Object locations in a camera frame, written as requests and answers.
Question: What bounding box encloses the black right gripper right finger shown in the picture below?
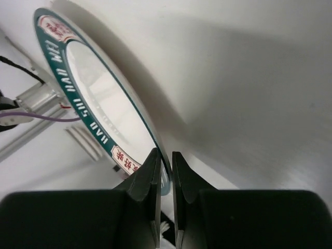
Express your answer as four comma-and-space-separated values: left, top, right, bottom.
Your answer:
172, 151, 220, 246

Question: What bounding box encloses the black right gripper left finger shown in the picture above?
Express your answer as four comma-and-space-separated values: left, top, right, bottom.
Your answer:
114, 148, 161, 246

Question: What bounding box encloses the green rim plate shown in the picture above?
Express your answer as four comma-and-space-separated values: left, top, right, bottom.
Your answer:
33, 8, 172, 196

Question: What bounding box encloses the aluminium frame rail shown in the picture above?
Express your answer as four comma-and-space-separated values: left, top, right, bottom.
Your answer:
1, 31, 104, 161

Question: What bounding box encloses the black wall cable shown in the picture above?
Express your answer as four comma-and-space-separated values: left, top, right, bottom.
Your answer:
0, 56, 47, 85

